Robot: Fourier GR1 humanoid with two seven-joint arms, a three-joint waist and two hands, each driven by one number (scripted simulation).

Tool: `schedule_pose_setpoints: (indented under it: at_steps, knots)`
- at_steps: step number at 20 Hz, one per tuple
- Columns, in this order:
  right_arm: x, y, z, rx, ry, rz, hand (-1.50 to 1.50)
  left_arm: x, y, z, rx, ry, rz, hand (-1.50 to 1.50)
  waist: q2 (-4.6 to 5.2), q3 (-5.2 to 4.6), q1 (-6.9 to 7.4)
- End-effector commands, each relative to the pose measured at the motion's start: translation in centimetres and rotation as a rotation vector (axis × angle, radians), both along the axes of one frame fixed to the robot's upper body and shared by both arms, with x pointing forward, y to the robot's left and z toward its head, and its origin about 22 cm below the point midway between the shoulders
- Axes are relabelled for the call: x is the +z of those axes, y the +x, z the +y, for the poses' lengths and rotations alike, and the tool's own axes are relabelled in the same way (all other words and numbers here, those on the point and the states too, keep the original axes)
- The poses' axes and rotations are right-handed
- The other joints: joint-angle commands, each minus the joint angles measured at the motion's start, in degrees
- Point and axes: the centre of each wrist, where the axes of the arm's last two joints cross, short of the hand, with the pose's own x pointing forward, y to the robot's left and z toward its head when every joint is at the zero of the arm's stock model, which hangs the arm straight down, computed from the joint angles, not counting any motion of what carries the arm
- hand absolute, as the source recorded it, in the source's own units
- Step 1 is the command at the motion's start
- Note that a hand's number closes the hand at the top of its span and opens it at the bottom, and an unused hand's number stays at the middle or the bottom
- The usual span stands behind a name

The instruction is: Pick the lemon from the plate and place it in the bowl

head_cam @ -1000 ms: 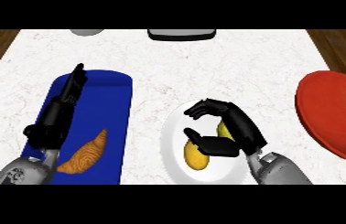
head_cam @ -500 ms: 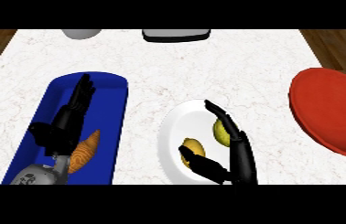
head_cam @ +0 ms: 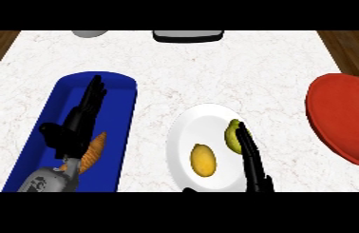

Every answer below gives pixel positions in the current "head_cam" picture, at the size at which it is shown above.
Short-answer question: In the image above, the blue rectangular tray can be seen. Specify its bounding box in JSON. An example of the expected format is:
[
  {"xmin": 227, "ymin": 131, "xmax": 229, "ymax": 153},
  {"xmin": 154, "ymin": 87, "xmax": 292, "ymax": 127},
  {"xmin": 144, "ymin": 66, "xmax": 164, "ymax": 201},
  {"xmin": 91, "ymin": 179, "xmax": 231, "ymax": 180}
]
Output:
[{"xmin": 0, "ymin": 70, "xmax": 139, "ymax": 193}]

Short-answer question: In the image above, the red bowl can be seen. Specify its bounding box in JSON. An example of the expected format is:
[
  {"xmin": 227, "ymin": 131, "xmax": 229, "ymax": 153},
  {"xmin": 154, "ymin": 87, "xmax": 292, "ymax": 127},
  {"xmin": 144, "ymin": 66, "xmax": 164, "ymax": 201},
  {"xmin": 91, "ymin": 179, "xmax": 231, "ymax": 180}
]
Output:
[{"xmin": 305, "ymin": 72, "xmax": 359, "ymax": 166}]

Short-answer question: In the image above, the grey and black appliance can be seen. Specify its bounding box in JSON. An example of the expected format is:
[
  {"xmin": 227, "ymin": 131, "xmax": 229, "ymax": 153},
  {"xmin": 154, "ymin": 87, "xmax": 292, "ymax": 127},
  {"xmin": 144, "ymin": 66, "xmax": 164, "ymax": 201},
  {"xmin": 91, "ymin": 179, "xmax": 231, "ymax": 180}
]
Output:
[{"xmin": 153, "ymin": 29, "xmax": 227, "ymax": 44}]

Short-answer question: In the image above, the white plate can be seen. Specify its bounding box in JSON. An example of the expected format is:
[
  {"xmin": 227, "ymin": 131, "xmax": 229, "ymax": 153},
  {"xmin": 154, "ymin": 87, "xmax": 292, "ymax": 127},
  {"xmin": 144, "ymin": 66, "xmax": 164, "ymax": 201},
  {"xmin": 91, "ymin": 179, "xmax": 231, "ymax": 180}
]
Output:
[{"xmin": 166, "ymin": 104, "xmax": 252, "ymax": 193}]

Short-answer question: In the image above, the grey round object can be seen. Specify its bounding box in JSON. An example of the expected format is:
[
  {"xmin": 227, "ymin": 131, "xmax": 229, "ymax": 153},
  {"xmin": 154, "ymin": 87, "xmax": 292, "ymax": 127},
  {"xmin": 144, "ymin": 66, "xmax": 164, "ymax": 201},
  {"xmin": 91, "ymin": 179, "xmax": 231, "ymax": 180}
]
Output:
[{"xmin": 70, "ymin": 29, "xmax": 111, "ymax": 39}]

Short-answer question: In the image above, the green-yellow fruit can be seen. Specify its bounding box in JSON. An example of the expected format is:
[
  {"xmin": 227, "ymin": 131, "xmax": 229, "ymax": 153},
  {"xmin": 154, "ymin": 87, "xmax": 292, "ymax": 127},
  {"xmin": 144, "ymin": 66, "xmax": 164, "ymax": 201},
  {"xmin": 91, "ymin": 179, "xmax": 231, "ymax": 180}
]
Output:
[{"xmin": 225, "ymin": 118, "xmax": 253, "ymax": 155}]

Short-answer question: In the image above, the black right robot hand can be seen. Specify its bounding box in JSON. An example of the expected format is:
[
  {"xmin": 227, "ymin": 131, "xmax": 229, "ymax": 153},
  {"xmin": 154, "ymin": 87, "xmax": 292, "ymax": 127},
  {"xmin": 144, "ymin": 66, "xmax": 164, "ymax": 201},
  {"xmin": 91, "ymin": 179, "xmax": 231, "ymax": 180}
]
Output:
[{"xmin": 181, "ymin": 121, "xmax": 277, "ymax": 193}]

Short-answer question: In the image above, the orange carrot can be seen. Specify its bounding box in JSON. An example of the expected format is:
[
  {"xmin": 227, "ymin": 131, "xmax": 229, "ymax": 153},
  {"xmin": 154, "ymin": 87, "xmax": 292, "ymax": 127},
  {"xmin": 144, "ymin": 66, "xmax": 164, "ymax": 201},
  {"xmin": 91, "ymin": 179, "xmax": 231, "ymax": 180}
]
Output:
[{"xmin": 60, "ymin": 130, "xmax": 108, "ymax": 176}]

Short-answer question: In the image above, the yellow lemon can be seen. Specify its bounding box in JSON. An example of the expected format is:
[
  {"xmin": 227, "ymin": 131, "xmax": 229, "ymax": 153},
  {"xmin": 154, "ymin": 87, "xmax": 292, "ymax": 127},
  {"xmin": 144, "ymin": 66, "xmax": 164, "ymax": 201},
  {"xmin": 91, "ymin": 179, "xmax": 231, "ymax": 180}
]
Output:
[{"xmin": 190, "ymin": 143, "xmax": 219, "ymax": 178}]

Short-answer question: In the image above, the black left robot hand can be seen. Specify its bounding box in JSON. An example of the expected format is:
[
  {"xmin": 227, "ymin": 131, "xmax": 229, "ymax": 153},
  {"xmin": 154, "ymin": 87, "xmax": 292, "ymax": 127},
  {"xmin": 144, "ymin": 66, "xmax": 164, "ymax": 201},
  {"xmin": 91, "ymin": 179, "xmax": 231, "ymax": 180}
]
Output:
[{"xmin": 39, "ymin": 74, "xmax": 110, "ymax": 161}]

